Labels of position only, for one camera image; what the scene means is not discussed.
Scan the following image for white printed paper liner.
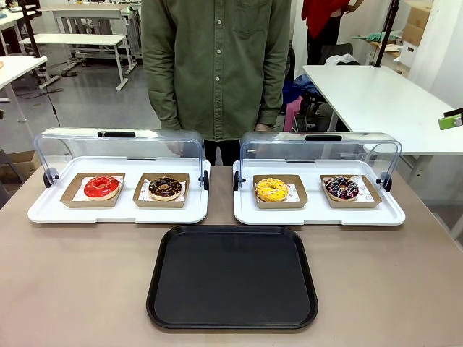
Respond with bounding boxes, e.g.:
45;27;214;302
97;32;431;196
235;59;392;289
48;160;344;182
255;182;301;203
72;175;126;202
321;175;375;202
140;179;187;202

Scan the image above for person in green shirt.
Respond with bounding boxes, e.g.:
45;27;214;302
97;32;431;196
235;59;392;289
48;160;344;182
140;0;292;166

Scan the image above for brown cardboard box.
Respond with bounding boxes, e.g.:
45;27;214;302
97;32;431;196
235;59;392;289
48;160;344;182
0;150;41;182

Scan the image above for chocolate donut with sprinkles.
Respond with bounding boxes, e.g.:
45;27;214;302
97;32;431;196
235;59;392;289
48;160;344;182
148;176;183;202

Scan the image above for black floor cable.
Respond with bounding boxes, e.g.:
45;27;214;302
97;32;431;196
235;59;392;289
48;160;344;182
14;64;62;127

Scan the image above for white desk with frame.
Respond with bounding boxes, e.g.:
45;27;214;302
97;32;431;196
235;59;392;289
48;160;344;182
38;2;143;72

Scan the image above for white display case base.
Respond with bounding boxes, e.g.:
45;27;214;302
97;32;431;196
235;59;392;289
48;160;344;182
27;155;211;225
233;158;407;227

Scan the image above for green cloth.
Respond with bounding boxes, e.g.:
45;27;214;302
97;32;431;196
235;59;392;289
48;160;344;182
352;30;403;43

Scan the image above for person's left hand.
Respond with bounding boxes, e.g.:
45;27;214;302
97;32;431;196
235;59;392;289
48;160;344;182
251;123;271;156

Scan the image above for low white bench table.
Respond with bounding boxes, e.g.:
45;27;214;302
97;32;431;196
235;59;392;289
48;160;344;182
18;33;128;92

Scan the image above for person's right forearm green sleeve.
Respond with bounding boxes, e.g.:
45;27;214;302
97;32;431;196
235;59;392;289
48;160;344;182
141;53;184;131

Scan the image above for purple donut with white drizzle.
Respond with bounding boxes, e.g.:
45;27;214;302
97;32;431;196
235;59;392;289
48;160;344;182
324;176;360;202

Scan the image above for red glazed donut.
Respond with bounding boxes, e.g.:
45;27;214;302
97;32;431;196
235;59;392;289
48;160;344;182
83;176;121;202

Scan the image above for brown cardboard donut tray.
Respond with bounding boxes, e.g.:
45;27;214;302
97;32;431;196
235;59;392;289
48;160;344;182
320;174;383;210
252;174;309;210
59;172;127;208
132;172;190;209

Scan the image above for white storage box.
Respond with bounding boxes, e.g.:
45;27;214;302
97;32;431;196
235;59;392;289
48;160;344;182
400;40;420;67

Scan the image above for stacked cardboard boxes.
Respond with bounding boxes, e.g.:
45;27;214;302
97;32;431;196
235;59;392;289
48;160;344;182
402;0;434;48

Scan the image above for pink cloth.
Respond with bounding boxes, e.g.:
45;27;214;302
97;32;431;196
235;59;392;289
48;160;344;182
281;95;304;132

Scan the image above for blue cloth bundle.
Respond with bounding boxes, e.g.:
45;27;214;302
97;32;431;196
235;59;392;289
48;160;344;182
284;74;319;106

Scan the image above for large white table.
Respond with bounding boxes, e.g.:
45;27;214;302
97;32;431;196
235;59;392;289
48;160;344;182
302;64;463;157

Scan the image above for black chair with white cloth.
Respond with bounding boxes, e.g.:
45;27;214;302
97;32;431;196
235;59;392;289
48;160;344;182
320;43;362;67

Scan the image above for black rectangular serving tray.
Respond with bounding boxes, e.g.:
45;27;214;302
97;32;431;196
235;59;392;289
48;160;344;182
145;225;319;330

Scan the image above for black stand post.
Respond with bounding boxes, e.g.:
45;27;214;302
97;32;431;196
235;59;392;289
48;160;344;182
20;0;41;59

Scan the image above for clear lid with black handle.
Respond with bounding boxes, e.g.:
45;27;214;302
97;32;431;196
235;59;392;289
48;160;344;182
233;131;403;193
33;127;210;192

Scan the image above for yellow glazed donut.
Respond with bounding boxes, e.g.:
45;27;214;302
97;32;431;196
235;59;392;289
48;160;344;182
255;177;289;203

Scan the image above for person's right hand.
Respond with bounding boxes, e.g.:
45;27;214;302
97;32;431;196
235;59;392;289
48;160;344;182
166;139;186;156

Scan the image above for person in red top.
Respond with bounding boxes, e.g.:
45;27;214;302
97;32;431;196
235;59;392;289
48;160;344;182
301;0;363;66

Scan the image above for black camera stand pole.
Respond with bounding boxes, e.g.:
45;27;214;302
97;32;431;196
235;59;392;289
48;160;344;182
373;0;400;69

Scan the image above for person's left forearm green sleeve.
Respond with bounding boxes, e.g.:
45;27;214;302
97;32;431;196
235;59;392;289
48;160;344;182
257;46;292;127

